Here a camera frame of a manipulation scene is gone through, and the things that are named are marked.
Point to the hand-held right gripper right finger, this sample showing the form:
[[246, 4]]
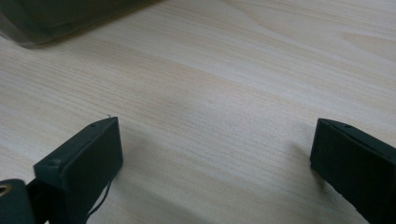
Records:
[[358, 168]]

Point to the clear plastic storage box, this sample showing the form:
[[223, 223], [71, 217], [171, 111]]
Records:
[[46, 18]]

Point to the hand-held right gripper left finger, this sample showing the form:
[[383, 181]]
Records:
[[84, 161]]

